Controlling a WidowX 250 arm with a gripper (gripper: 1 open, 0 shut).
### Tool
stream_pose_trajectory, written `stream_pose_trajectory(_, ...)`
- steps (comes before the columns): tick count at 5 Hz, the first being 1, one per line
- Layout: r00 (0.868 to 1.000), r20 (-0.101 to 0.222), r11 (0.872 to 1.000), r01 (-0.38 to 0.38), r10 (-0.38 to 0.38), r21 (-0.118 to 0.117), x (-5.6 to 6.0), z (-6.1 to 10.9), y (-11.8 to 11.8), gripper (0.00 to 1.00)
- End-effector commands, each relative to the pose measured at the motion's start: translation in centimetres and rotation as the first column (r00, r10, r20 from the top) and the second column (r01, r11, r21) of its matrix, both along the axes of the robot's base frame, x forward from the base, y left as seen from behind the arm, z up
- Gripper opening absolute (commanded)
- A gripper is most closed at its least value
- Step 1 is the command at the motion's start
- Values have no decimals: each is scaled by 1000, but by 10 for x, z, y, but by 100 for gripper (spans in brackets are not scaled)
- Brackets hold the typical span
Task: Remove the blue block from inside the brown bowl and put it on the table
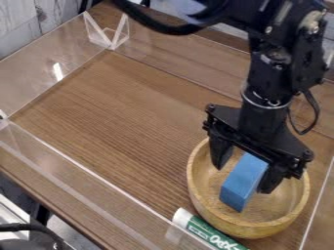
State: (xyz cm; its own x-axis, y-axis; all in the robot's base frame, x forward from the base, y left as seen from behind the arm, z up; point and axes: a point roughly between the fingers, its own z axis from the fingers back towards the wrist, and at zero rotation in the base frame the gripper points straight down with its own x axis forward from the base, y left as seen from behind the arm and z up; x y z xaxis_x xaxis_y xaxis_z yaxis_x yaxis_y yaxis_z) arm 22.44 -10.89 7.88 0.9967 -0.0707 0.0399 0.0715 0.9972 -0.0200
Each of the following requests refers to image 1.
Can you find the green white marker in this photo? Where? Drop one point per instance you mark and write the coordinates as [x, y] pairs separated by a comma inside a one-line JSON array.
[[199, 228]]

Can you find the clear acrylic front wall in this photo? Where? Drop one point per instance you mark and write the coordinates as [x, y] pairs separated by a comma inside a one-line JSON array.
[[95, 207]]

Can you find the clear acrylic corner bracket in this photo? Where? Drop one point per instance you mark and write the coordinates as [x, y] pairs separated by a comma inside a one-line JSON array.
[[107, 37]]

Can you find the brown wooden bowl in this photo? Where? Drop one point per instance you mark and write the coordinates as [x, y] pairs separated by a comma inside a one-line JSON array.
[[268, 213]]

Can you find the blue rectangular block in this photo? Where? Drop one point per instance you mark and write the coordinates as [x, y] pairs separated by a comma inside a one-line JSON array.
[[242, 181]]

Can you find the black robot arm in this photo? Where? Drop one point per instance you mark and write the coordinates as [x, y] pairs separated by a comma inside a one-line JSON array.
[[287, 65]]

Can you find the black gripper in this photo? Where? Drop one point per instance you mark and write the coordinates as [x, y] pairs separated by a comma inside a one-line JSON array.
[[255, 128]]

